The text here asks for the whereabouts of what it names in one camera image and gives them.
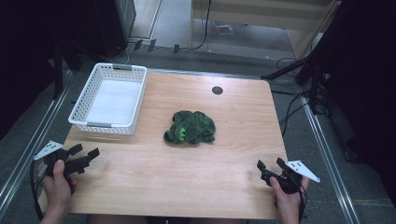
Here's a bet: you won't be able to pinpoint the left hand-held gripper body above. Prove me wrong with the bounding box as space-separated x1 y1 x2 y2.
33 140 73 179

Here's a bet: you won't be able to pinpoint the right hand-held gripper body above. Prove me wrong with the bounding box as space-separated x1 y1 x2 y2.
266 160 321 195

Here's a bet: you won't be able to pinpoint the white plastic basket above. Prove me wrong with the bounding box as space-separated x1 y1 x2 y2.
67 63 148 136

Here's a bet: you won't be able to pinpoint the dark green plush toy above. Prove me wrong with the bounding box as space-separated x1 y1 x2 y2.
163 109 217 146

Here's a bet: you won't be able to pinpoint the person's right hand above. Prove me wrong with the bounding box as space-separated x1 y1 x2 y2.
269 175 311 224

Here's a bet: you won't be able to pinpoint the person's left hand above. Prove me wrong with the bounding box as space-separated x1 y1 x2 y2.
37 156 78 216

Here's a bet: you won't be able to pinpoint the black metal stand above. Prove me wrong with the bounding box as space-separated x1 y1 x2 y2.
50 38 83 101

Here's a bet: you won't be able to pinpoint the black tripod stand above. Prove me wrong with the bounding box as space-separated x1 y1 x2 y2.
261 46 332 116

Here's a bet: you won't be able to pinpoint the dark grey cabinet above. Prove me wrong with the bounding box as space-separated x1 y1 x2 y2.
92 0 137 58

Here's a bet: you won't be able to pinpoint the red and green packet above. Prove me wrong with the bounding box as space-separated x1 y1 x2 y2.
214 21 235 36

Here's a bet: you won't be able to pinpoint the light wooden cabinet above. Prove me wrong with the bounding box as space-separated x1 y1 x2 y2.
189 0 342 60

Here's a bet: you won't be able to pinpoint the metal floor rail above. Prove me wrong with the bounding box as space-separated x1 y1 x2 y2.
0 70 74 217
301 101 362 224

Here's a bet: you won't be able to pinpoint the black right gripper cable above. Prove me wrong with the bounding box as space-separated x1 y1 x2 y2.
297 183 309 224

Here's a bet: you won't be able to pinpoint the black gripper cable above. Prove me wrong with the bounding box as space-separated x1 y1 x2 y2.
29 160 45 220
297 183 309 224

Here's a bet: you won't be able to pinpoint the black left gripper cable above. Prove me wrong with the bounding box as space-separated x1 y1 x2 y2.
29 160 45 220

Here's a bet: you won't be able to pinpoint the black floor cables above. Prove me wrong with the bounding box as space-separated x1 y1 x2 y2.
270 56 328 138

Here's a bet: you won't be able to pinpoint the black hanging cable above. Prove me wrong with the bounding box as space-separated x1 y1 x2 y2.
190 0 213 51

